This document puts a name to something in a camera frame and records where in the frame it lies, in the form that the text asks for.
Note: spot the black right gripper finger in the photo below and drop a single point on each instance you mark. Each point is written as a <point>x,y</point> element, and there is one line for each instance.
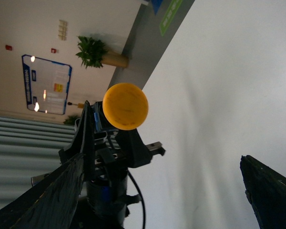
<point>265,190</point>

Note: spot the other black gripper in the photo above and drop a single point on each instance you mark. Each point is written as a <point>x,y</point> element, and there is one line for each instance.
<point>54,202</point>

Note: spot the yellow mushroom push button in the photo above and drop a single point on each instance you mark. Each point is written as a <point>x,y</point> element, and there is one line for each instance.
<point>124,107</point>

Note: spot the yellow sign stand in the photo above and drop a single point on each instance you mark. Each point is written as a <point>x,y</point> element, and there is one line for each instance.
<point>80,106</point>

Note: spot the small distant potted plant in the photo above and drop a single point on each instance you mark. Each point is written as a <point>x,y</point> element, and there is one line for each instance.
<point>71,119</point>

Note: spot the blue framed notice board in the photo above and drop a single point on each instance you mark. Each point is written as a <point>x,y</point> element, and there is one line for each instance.
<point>46,84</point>

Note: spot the potted plant gold pot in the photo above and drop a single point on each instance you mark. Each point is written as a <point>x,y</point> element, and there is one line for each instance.
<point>94,53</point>

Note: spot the green floor sign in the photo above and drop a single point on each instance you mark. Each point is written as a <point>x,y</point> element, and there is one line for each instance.
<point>169,15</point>

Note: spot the white wall switches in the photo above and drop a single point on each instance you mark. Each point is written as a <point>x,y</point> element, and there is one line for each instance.
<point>62,30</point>

